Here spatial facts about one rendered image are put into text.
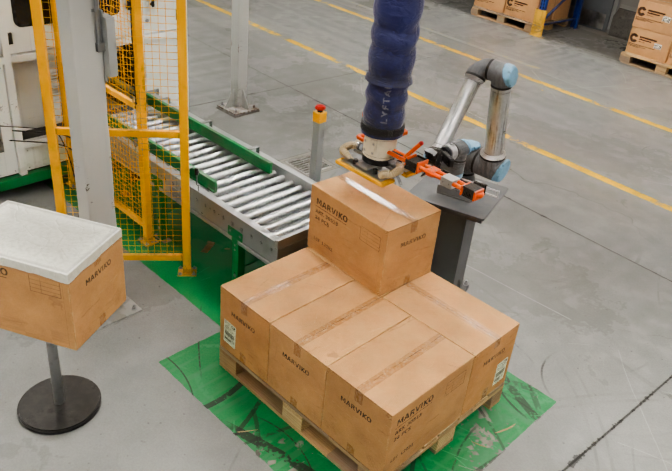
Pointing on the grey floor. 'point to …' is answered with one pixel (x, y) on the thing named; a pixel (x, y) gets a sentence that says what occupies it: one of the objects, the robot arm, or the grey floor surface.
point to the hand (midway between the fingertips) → (423, 164)
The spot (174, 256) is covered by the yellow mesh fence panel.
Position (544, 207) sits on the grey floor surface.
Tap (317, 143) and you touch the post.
